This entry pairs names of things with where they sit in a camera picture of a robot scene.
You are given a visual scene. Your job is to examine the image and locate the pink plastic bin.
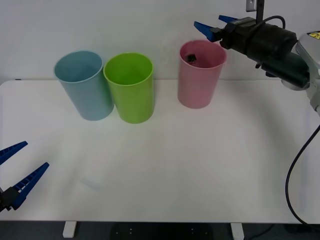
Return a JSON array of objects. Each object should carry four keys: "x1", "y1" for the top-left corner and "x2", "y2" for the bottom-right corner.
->
[{"x1": 177, "y1": 39, "x2": 228, "y2": 110}]

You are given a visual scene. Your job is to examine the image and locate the small bottle with black cap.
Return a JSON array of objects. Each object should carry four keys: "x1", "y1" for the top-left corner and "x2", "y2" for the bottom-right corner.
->
[{"x1": 185, "y1": 52, "x2": 198, "y2": 65}]

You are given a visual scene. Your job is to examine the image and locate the green plastic bin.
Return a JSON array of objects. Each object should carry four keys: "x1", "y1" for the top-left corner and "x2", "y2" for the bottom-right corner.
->
[{"x1": 102, "y1": 52, "x2": 155, "y2": 125}]

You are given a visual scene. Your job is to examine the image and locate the pale blue plastic bin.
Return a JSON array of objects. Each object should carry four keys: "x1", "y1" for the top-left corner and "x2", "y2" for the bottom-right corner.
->
[{"x1": 53, "y1": 50, "x2": 115, "y2": 122}]

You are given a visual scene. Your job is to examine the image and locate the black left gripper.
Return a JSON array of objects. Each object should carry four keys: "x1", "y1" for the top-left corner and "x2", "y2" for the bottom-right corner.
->
[{"x1": 0, "y1": 140, "x2": 50, "y2": 213}]

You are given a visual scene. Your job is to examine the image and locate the white table leg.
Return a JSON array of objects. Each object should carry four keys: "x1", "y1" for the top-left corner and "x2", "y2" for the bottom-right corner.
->
[
  {"x1": 230, "y1": 222, "x2": 245, "y2": 240},
  {"x1": 62, "y1": 221, "x2": 77, "y2": 238}
]

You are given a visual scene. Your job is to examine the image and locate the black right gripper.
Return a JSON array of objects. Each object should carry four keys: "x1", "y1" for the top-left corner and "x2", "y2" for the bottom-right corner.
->
[{"x1": 193, "y1": 15, "x2": 256, "y2": 55}]

